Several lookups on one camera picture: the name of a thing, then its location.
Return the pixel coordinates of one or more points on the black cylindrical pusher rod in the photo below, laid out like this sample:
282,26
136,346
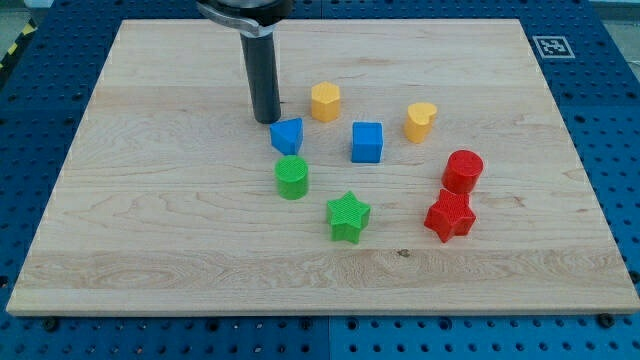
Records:
261,68

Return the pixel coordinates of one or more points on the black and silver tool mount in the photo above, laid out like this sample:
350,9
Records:
251,18

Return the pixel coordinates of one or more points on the yellow hexagon block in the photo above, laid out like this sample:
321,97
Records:
325,102

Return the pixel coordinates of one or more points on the yellow heart block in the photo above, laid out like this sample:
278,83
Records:
419,121

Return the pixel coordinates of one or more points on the blue triangle block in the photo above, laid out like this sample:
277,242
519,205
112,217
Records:
287,136

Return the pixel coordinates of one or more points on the green cylinder block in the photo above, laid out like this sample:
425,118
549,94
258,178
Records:
291,174

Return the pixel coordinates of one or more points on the blue cube block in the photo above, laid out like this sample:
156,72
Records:
367,142

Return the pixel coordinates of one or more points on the green star block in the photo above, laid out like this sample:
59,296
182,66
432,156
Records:
347,217

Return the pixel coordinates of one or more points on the light wooden board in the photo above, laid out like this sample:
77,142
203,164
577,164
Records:
166,204

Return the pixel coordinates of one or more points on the red cylinder block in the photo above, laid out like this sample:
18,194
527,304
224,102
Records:
462,171

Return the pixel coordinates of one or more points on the red star block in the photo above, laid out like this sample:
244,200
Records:
450,216

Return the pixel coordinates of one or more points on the white fiducial marker tag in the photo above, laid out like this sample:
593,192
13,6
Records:
553,47

